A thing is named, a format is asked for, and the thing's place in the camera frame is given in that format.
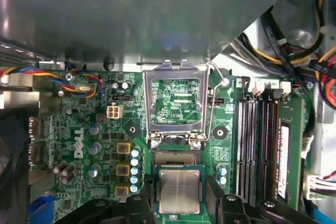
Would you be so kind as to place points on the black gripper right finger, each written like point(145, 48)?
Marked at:
point(225, 211)

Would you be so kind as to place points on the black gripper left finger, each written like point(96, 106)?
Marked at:
point(136, 211)

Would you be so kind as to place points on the silver-topped CPU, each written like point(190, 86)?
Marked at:
point(179, 190)

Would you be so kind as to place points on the CPU socket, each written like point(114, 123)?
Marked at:
point(174, 157)

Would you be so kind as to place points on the green RAM stick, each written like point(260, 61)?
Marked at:
point(288, 155)

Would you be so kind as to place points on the green Dell motherboard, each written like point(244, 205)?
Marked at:
point(228, 119)

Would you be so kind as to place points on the blue expansion slot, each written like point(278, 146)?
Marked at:
point(42, 211)

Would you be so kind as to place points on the cream four-pin power connector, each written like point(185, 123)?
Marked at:
point(114, 111)

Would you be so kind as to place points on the grey power supply unit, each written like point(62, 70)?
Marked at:
point(131, 11)

